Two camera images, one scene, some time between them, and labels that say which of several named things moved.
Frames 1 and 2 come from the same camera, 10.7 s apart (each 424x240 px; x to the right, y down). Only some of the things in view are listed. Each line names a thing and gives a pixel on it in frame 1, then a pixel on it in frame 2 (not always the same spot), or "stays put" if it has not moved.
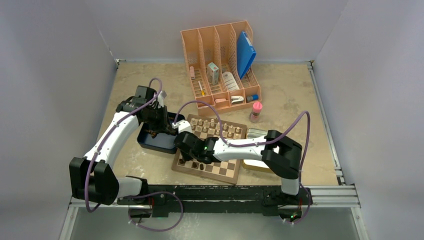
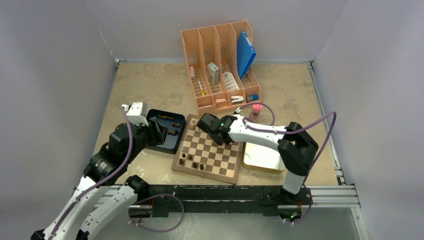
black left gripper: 164,126 → 157,132
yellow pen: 202,90 stays put
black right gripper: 187,157 → 221,144
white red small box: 212,73 stays put
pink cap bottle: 257,107 stays put
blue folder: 246,53 stays put
